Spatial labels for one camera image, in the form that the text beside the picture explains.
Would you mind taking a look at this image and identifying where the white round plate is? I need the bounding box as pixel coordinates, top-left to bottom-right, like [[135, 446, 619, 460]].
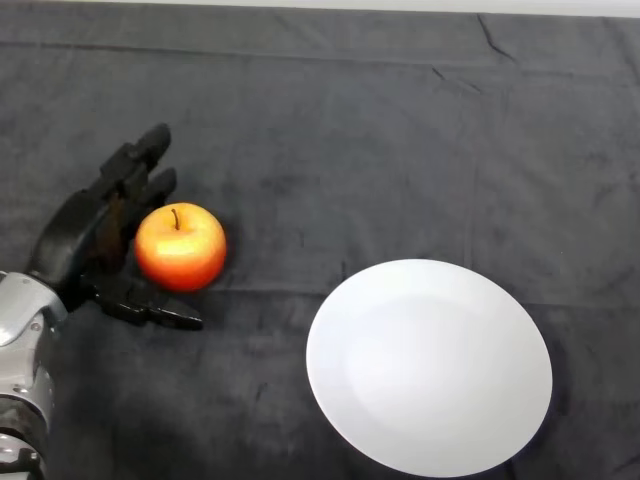
[[305, 258, 554, 479]]

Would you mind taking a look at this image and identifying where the black cloth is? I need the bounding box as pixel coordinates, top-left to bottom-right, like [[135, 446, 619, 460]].
[[0, 2, 640, 480]]

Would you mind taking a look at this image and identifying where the red yellow apple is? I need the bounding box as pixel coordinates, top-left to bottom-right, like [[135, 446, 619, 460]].
[[134, 201, 228, 293]]

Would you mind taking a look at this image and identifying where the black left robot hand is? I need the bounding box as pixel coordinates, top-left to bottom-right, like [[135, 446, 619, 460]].
[[26, 123, 204, 332]]

